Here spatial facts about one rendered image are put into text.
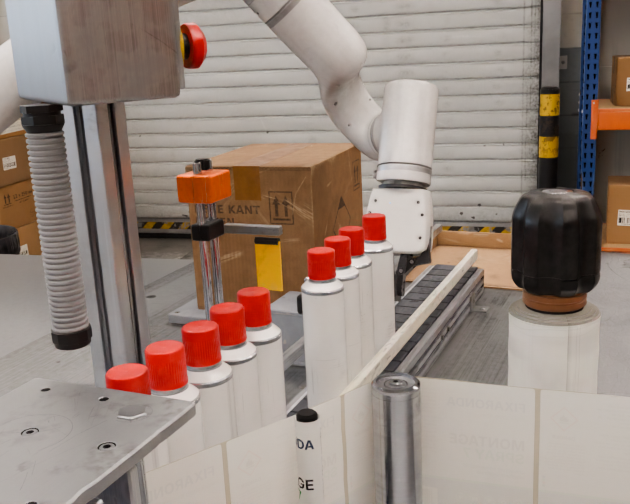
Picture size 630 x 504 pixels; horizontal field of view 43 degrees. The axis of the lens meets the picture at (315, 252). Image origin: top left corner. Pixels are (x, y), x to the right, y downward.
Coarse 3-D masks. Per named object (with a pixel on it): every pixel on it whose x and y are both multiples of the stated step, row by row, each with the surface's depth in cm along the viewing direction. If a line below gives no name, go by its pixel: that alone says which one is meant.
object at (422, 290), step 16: (432, 272) 155; (448, 272) 155; (416, 288) 146; (432, 288) 146; (400, 304) 138; (416, 304) 137; (448, 304) 138; (400, 320) 130; (432, 320) 129; (416, 336) 123; (400, 352) 117; (304, 400) 103; (288, 416) 99
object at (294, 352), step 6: (438, 228) 156; (396, 258) 136; (396, 264) 133; (300, 342) 100; (288, 348) 98; (294, 348) 98; (300, 348) 99; (288, 354) 97; (294, 354) 98; (300, 354) 99; (288, 360) 96; (294, 360) 98; (288, 366) 96
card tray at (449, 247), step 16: (448, 240) 192; (464, 240) 191; (480, 240) 189; (496, 240) 187; (416, 256) 178; (432, 256) 184; (448, 256) 183; (464, 256) 182; (480, 256) 182; (496, 256) 181; (416, 272) 172; (496, 272) 169; (496, 288) 160; (512, 288) 158
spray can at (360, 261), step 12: (348, 228) 105; (360, 228) 105; (360, 240) 104; (360, 252) 105; (360, 264) 104; (360, 276) 104; (360, 288) 105; (372, 288) 107; (360, 300) 105; (372, 300) 107; (372, 312) 107; (372, 324) 107; (372, 336) 108; (372, 348) 108
